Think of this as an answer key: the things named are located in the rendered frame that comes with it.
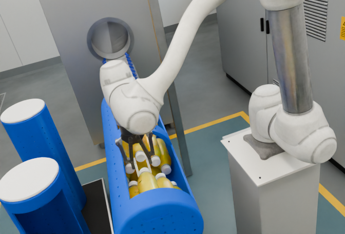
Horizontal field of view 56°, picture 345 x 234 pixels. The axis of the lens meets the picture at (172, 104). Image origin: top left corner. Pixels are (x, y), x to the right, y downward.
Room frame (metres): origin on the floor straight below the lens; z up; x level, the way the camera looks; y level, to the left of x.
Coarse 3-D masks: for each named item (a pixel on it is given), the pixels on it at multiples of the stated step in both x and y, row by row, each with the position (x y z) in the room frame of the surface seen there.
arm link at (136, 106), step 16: (208, 0) 1.00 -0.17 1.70; (224, 0) 1.02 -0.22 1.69; (192, 16) 0.97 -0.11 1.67; (176, 32) 0.93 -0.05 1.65; (192, 32) 0.93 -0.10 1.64; (176, 48) 0.87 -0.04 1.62; (176, 64) 0.83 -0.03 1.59; (144, 80) 0.80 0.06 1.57; (160, 80) 0.80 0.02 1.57; (112, 96) 0.82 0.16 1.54; (128, 96) 0.76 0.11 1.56; (144, 96) 0.75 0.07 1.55; (160, 96) 0.78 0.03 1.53; (112, 112) 0.79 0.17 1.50; (128, 112) 0.72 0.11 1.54; (144, 112) 0.71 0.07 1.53; (128, 128) 0.71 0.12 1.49; (144, 128) 0.70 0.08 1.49
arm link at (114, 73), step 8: (104, 64) 0.94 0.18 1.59; (112, 64) 0.91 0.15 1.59; (120, 64) 0.91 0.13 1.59; (104, 72) 0.90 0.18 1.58; (112, 72) 0.89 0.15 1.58; (120, 72) 0.89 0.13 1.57; (128, 72) 0.91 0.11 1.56; (104, 80) 0.89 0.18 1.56; (112, 80) 0.88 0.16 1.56; (120, 80) 0.88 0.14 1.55; (128, 80) 0.88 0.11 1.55; (104, 88) 0.89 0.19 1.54; (112, 88) 0.86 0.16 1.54; (104, 96) 0.90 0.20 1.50
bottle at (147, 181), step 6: (144, 174) 0.88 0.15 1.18; (150, 174) 0.88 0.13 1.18; (138, 180) 0.87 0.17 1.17; (144, 180) 0.85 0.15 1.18; (150, 180) 0.85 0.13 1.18; (156, 180) 0.86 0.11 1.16; (138, 186) 0.85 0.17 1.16; (144, 186) 0.82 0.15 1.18; (150, 186) 0.81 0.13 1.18; (156, 186) 0.82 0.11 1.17
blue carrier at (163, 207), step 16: (112, 128) 1.18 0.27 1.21; (160, 128) 1.15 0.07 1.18; (112, 144) 1.08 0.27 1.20; (112, 160) 0.99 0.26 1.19; (176, 160) 1.02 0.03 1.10; (112, 176) 0.91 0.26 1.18; (176, 176) 1.01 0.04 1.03; (112, 192) 0.84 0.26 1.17; (128, 192) 0.77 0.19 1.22; (144, 192) 0.74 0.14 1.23; (160, 192) 0.73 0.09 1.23; (176, 192) 0.74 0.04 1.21; (112, 208) 0.78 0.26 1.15; (128, 208) 0.71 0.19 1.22; (144, 208) 0.68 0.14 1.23; (160, 208) 0.69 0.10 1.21; (176, 208) 0.69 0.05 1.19; (192, 208) 0.70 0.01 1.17; (128, 224) 0.67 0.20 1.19; (144, 224) 0.68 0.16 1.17; (160, 224) 0.68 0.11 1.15; (176, 224) 0.69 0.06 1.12; (192, 224) 0.70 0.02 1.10
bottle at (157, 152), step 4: (144, 136) 1.18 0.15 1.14; (152, 136) 1.17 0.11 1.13; (152, 140) 1.14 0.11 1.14; (156, 140) 1.15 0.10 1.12; (148, 144) 1.11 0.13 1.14; (156, 144) 1.11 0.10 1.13; (148, 148) 1.09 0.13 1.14; (156, 148) 1.08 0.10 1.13; (156, 152) 1.06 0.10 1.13; (160, 152) 1.08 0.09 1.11; (152, 156) 1.05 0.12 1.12; (156, 156) 1.05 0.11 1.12; (160, 156) 1.07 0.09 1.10
